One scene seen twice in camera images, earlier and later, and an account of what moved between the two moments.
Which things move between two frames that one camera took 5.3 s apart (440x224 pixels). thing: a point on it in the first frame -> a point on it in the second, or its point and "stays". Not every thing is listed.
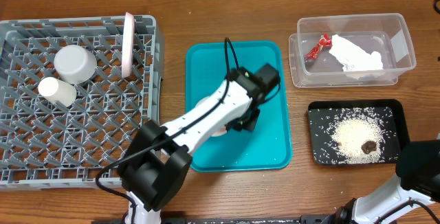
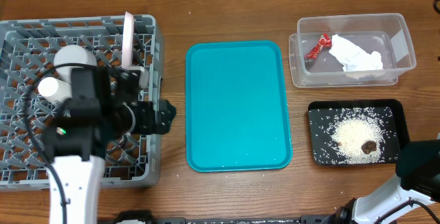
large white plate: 127,47 stays
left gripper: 249,122 -> 162,119
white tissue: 353,58 stays
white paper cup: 57,91 stays
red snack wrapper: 324,41 stays
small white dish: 222,130 -> 144,76
